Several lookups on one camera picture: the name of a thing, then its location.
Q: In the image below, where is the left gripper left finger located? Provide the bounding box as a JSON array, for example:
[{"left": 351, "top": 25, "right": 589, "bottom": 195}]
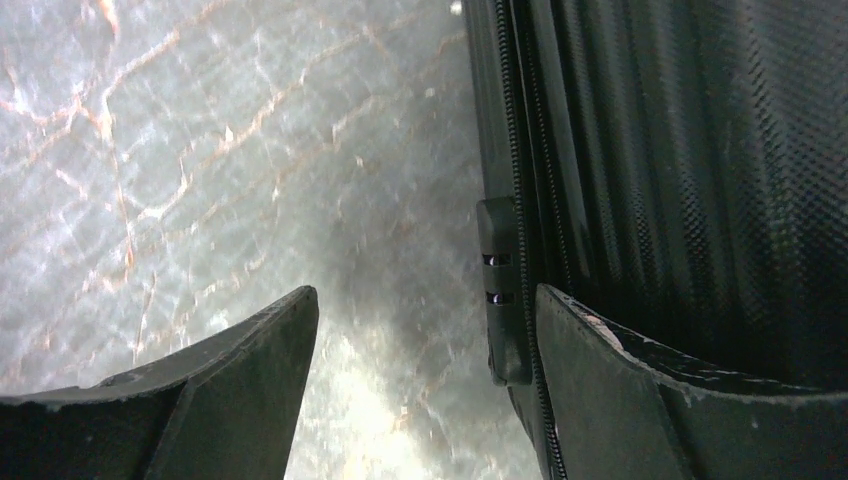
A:
[{"left": 1, "top": 286, "right": 319, "bottom": 479}]

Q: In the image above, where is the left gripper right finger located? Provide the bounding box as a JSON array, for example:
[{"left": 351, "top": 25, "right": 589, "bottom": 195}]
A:
[{"left": 536, "top": 284, "right": 847, "bottom": 479}]

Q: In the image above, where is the black suitcase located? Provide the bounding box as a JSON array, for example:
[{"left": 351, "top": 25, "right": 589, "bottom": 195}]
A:
[{"left": 464, "top": 1, "right": 847, "bottom": 479}]

